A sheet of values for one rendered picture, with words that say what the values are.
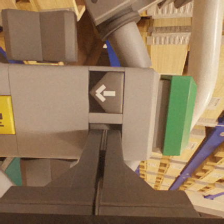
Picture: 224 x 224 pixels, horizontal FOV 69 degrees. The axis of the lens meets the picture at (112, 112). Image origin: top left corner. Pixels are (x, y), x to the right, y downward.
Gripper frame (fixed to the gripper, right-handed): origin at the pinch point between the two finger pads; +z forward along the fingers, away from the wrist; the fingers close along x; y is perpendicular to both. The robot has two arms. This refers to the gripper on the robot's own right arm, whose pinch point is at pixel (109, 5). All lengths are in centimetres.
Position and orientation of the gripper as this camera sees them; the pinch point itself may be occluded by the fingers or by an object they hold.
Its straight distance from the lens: 17.9
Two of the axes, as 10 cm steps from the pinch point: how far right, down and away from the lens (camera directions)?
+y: 4.6, 8.6, 2.2
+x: 0.0, -2.5, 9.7
